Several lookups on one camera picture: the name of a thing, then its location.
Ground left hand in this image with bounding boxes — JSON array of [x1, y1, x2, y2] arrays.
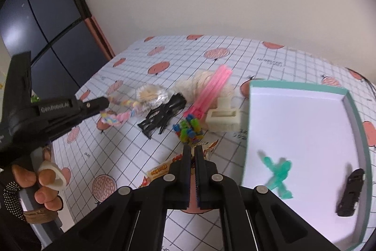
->
[[12, 164, 63, 211]]

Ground yellow rice cracker snack packet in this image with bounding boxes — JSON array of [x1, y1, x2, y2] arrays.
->
[[137, 139, 220, 188]]

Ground cotton swabs bag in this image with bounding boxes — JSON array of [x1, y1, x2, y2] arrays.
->
[[136, 84, 169, 116]]

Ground pink long hair clip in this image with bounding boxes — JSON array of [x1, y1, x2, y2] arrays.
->
[[184, 65, 232, 120]]

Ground black toy car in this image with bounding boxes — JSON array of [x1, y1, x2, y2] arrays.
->
[[336, 168, 365, 217]]

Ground grid fruit print tablecloth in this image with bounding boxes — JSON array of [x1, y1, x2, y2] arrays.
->
[[53, 35, 375, 250]]

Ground dark blue cabinet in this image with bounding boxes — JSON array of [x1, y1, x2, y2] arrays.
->
[[1, 0, 114, 99]]

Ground cream lace scrunchie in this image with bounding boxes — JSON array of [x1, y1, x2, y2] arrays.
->
[[173, 71, 235, 108]]

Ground black plastic horse toy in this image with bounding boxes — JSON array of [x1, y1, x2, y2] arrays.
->
[[138, 93, 187, 139]]

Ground cream hair claw clip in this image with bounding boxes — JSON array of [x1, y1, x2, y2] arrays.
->
[[205, 97, 241, 132]]

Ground green shallow box tray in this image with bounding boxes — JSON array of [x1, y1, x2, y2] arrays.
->
[[242, 80, 372, 250]]

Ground pastel braided rope ring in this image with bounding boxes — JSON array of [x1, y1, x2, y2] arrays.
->
[[99, 93, 148, 126]]

